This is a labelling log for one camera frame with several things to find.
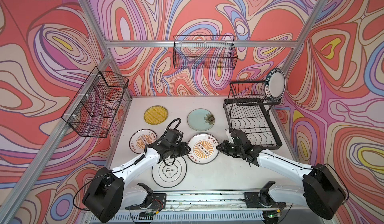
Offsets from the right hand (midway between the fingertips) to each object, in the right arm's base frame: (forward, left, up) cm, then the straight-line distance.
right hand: (217, 151), depth 84 cm
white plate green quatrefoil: (-11, +27, -7) cm, 30 cm away
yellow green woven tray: (+32, +40, -5) cm, 52 cm away
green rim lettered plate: (+30, -36, +22) cm, 52 cm away
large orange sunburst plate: (+2, +8, -1) cm, 8 cm away
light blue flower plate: (+27, +8, -6) cm, 29 cm away
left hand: (0, +15, +1) cm, 15 cm away
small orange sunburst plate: (+13, +48, -5) cm, 50 cm away
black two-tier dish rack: (+36, -28, -5) cm, 46 cm away
